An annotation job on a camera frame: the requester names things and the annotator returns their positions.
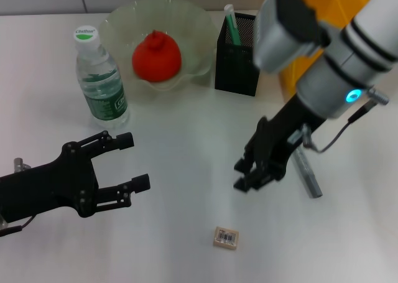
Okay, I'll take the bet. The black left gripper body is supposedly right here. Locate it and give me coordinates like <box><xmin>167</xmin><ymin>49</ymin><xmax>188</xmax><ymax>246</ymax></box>
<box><xmin>0</xmin><ymin>141</ymin><xmax>101</xmax><ymax>223</ymax></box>

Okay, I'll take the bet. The red-orange toy orange fruit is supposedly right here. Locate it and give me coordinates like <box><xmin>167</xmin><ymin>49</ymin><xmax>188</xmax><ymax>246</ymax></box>
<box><xmin>132</xmin><ymin>30</ymin><xmax>183</xmax><ymax>83</ymax></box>

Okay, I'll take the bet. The right gripper cable with connectors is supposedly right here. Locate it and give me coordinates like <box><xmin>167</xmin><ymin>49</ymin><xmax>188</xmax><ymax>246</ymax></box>
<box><xmin>287</xmin><ymin>88</ymin><xmax>390</xmax><ymax>154</ymax></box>

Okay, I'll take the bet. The grey glitter marker pen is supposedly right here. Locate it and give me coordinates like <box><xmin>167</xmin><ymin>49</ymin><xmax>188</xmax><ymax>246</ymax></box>
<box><xmin>294</xmin><ymin>147</ymin><xmax>323</xmax><ymax>199</ymax></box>

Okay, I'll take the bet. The translucent wavy glass fruit plate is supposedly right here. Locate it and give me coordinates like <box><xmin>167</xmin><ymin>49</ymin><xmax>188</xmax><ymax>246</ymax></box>
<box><xmin>98</xmin><ymin>0</ymin><xmax>218</xmax><ymax>100</ymax></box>

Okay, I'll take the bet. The gripper cable with connectors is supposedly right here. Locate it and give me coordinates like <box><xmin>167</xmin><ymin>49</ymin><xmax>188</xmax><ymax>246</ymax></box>
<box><xmin>287</xmin><ymin>88</ymin><xmax>390</xmax><ymax>154</ymax></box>
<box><xmin>0</xmin><ymin>157</ymin><xmax>34</xmax><ymax>238</ymax></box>

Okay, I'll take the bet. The yellow plastic storage bin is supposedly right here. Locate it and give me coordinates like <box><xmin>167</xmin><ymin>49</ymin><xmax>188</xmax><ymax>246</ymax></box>
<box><xmin>279</xmin><ymin>0</ymin><xmax>371</xmax><ymax>95</ymax></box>

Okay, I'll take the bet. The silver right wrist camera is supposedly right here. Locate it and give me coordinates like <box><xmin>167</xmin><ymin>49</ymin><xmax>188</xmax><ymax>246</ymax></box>
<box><xmin>252</xmin><ymin>0</ymin><xmax>331</xmax><ymax>75</ymax></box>

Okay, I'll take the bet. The beige rectangular eraser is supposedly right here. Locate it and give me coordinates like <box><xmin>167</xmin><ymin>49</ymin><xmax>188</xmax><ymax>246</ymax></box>
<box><xmin>213</xmin><ymin>226</ymin><xmax>240</xmax><ymax>250</ymax></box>

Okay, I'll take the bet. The left gripper cable with connectors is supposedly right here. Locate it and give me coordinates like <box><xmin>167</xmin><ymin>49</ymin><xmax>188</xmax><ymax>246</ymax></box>
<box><xmin>0</xmin><ymin>157</ymin><xmax>34</xmax><ymax>238</ymax></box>

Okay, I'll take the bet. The clear water bottle green label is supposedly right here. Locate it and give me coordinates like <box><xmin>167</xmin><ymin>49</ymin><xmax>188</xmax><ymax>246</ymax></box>
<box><xmin>73</xmin><ymin>24</ymin><xmax>131</xmax><ymax>129</ymax></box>

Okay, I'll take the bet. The black mesh pen holder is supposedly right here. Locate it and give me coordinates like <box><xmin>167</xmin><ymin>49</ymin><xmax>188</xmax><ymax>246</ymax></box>
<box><xmin>214</xmin><ymin>12</ymin><xmax>261</xmax><ymax>97</ymax></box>

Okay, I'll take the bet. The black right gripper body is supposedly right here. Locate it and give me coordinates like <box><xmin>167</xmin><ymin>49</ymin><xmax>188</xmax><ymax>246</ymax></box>
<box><xmin>244</xmin><ymin>93</ymin><xmax>325</xmax><ymax>183</ymax></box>

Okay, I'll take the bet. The green and white pen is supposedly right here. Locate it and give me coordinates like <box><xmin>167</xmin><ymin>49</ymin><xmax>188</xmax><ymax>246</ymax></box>
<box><xmin>224</xmin><ymin>4</ymin><xmax>243</xmax><ymax>47</ymax></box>

